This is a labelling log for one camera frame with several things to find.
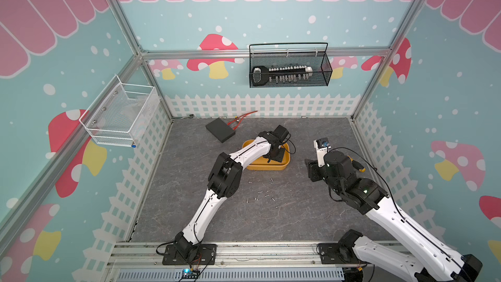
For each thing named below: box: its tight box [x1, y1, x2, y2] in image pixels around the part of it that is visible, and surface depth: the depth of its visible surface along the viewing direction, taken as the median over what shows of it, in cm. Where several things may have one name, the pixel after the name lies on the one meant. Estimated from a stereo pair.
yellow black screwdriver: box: [347, 155, 366, 173], surface depth 99 cm
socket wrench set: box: [251, 65, 314, 87], surface depth 91 cm
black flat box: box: [204, 117, 237, 144], surface depth 118 cm
